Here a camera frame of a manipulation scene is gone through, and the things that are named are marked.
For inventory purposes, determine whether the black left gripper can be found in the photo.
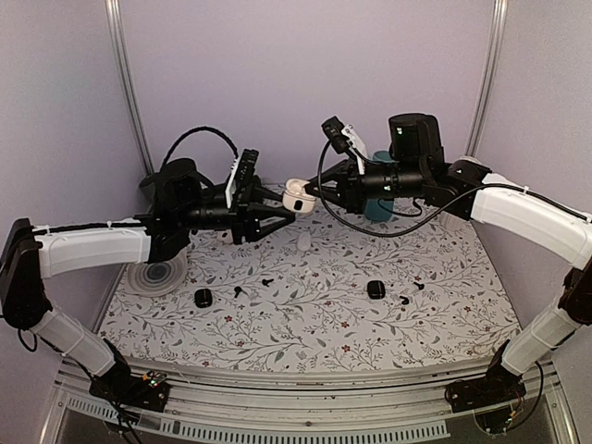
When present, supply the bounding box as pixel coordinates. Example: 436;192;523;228
178;184;297;245

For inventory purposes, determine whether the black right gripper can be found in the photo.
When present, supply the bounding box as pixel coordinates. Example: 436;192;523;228
305;154;427;215

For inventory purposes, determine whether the white earbud charging case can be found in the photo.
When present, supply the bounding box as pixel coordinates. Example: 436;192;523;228
282;179;316;214

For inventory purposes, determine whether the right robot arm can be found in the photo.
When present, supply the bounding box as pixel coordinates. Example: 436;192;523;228
282;113;591;403

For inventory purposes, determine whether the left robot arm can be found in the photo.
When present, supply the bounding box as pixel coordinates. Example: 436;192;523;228
1;150;295;401

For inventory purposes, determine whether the white oval earbud case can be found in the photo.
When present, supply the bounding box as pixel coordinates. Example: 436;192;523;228
296;232;312;252

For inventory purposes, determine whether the black earbud case right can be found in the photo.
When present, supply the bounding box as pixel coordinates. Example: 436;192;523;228
366;280;386;300

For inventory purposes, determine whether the black earbud case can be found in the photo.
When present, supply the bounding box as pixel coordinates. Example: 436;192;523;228
193;289;213;309
366;280;386;300

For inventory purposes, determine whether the black earbud case left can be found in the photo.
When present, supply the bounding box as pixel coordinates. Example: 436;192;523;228
193;289;213;309

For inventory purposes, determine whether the teal plastic cup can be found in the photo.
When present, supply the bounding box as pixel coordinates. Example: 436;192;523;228
364;150;394;222

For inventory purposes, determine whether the floral patterned table mat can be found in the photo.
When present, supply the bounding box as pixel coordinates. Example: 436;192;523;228
99;206;520;373

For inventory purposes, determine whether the dark green ceramic mug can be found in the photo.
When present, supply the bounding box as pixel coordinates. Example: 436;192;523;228
139;173;158;204

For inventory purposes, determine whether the white ribbed vase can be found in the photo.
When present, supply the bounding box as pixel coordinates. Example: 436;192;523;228
459;155;482;165

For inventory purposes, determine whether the white ribbed plate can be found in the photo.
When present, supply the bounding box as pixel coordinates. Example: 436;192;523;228
124;249;188;298

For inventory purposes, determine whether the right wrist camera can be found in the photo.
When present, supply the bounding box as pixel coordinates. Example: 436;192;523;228
321;116;370;175

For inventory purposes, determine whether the aluminium front rail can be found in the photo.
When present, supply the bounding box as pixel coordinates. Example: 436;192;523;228
40;359;584;443

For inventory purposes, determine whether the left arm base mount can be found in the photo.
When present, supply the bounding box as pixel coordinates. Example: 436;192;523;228
89;369;171;413

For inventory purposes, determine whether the aluminium frame post left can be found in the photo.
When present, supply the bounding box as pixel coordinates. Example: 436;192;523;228
105;0;154;175

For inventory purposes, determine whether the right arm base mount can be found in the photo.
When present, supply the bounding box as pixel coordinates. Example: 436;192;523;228
444;376;526;413

